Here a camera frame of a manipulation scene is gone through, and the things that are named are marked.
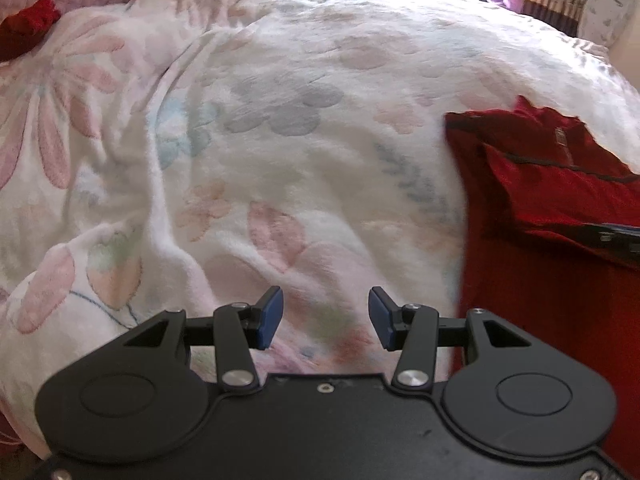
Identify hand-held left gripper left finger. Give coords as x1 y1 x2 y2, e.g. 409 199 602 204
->
122 286 285 394

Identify red shirt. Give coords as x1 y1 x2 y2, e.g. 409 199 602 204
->
444 95 640 428

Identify white floral blanket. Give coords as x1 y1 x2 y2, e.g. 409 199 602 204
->
0 0 640 461

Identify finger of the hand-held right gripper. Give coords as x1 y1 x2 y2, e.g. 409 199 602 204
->
582 221 640 267

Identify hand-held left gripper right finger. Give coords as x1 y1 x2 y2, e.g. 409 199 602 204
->
367 286 532 392

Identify small red cloth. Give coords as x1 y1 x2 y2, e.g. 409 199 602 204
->
0 0 62 64

